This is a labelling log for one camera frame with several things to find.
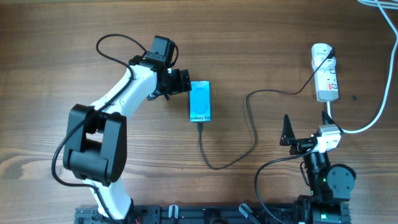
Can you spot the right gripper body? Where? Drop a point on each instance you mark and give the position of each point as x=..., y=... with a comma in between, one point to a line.
x=301, y=146

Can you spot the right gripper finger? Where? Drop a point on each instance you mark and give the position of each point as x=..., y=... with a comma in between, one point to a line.
x=287, y=137
x=327, y=120

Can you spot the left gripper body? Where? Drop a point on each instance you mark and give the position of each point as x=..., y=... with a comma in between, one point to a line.
x=175, y=85

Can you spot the teal Galaxy smartphone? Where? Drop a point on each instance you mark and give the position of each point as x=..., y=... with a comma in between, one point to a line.
x=200, y=102

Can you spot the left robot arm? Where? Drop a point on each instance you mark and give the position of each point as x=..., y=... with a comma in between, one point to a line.
x=95, y=145

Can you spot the white power strip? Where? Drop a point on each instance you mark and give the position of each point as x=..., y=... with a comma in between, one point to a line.
x=323, y=64

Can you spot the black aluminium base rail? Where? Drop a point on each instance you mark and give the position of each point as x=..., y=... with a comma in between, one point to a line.
x=287, y=213

